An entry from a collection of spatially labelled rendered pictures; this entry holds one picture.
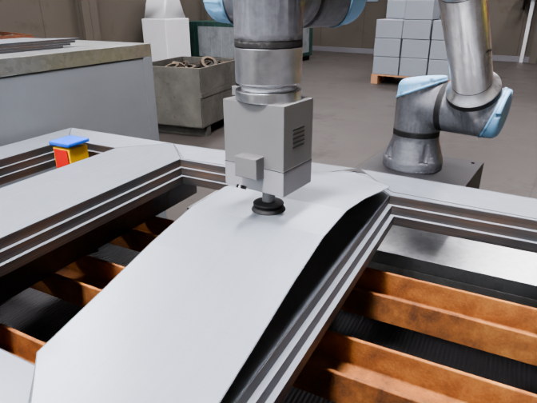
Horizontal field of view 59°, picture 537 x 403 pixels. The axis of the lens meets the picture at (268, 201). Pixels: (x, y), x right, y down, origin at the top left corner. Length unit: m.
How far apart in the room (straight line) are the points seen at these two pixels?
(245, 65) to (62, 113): 0.93
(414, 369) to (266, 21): 0.49
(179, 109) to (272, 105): 4.04
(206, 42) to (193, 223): 9.62
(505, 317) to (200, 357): 0.57
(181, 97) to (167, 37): 4.91
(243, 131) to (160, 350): 0.25
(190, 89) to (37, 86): 3.18
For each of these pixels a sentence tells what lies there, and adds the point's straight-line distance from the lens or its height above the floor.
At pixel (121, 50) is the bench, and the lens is 1.53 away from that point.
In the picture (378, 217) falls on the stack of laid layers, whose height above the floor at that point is 0.85.
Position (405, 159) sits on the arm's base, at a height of 0.81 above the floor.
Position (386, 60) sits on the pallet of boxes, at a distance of 7.80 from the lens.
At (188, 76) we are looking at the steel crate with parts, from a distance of 4.43.
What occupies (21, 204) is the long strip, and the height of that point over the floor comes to 0.86.
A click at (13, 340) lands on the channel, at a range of 0.81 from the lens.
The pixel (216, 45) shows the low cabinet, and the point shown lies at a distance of 9.98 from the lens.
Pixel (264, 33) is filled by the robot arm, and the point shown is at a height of 1.14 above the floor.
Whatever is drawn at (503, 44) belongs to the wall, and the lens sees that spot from 12.05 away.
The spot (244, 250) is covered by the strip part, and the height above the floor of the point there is 0.92.
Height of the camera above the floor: 1.17
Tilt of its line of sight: 23 degrees down
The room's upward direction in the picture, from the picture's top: straight up
